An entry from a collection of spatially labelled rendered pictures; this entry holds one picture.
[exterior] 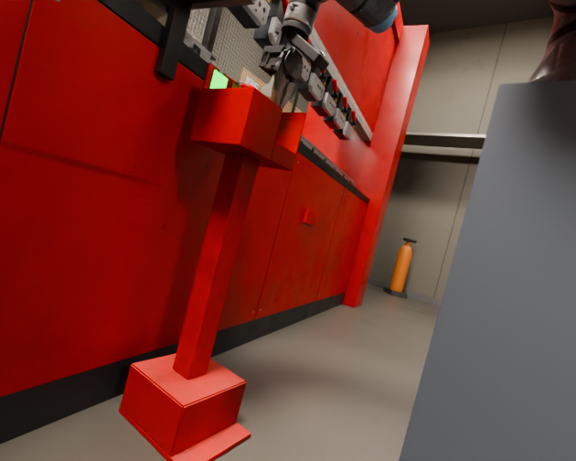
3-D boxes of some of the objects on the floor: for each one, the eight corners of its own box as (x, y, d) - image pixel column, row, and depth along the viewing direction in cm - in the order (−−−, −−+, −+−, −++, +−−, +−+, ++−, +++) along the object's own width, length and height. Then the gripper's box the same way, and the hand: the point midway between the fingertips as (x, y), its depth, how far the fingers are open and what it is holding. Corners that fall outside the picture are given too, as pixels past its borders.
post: (150, 279, 198) (231, -52, 193) (144, 276, 200) (224, -51, 195) (156, 278, 203) (236, -45, 198) (151, 276, 205) (229, -44, 200)
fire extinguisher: (410, 298, 404) (424, 242, 402) (402, 299, 380) (418, 240, 379) (387, 290, 421) (400, 237, 420) (378, 291, 398) (393, 234, 396)
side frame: (354, 308, 264) (428, 24, 259) (264, 276, 301) (327, 27, 295) (361, 305, 287) (430, 43, 281) (277, 275, 323) (336, 44, 318)
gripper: (290, 40, 89) (265, 117, 90) (270, 18, 81) (243, 102, 83) (316, 39, 84) (290, 121, 85) (298, 16, 76) (269, 106, 78)
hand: (277, 108), depth 82 cm, fingers closed
